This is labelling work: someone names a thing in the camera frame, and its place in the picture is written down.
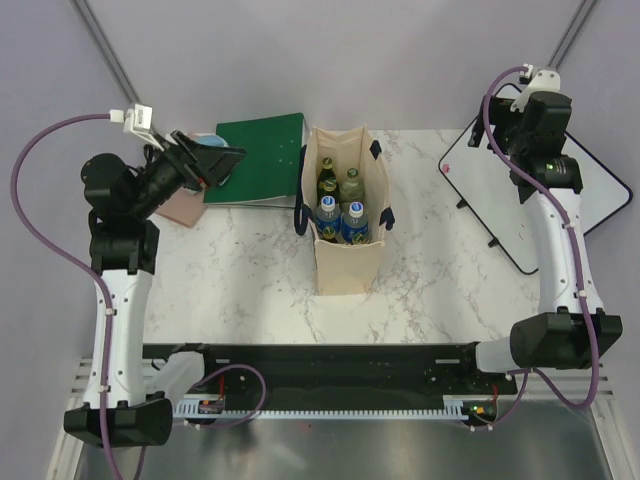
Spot clear green-capped bottle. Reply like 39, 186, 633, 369
340, 168, 365, 206

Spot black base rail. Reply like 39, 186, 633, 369
143, 342, 517, 397

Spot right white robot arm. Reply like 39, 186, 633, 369
457, 91, 623, 394

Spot pink brown notebook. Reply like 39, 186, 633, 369
156, 189, 206, 228

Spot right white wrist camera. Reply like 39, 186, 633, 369
510, 64, 561, 113

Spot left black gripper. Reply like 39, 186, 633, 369
129, 130, 245, 219

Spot white cable duct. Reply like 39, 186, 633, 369
173, 396, 495, 421

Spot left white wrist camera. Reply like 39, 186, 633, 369
109, 103, 158, 145

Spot green Perrier glass bottle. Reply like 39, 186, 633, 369
317, 157, 335, 184

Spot light blue headphones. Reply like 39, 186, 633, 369
195, 134, 229, 149

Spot blue-capped water bottle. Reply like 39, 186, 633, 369
341, 201, 369, 245
315, 195, 341, 243

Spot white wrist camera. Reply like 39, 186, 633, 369
109, 103, 158, 145
510, 64, 561, 113

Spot beige canvas tote bag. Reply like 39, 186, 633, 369
294, 127, 395, 295

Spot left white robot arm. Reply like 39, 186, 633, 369
63, 131, 247, 449

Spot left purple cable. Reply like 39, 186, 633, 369
9, 113, 147, 480

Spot green ring binder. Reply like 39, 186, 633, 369
204, 113, 308, 209

